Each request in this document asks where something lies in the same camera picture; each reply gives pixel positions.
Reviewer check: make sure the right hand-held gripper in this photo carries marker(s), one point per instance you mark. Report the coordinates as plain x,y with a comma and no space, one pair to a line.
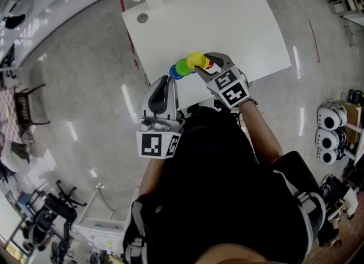
231,86

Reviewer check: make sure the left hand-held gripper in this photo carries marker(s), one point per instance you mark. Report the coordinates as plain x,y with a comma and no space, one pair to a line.
159,126

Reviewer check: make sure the red plastic cup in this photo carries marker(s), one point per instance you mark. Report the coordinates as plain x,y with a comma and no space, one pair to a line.
210,64

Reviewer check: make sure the yellow plastic cup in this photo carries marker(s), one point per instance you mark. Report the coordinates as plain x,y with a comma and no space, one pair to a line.
195,59

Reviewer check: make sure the blue plastic cup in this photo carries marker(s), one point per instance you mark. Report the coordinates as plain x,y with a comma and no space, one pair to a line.
173,73

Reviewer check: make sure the green plastic cup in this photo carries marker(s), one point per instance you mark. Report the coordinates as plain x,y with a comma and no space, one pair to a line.
183,66

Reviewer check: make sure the black gray shoulder harness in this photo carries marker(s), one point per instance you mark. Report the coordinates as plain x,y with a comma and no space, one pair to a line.
308,200

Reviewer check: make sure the person's left forearm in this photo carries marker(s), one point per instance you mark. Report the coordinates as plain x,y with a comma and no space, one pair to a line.
150,174

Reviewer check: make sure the person's right forearm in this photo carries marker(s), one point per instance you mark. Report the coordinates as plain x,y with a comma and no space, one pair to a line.
260,132

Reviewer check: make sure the grey round table grommet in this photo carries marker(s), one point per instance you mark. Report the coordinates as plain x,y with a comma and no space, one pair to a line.
142,17

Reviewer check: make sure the person's black shirt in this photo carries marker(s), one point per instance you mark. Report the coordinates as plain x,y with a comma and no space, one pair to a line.
216,177

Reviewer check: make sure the white round headset device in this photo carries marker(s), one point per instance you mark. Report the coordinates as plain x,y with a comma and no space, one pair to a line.
327,156
327,140
330,117

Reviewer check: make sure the black office chair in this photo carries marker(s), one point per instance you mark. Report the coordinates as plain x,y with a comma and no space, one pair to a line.
66,196

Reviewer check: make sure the black metal bench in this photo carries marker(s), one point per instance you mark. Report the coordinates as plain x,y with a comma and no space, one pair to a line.
25,106

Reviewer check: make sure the white rolling cart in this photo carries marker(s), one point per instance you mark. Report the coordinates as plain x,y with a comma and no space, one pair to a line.
96,228

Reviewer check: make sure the brown wooden board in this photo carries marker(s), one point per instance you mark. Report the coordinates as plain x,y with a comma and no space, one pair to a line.
352,120

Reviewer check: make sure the black bag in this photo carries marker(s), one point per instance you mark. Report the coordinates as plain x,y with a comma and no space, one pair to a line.
13,21

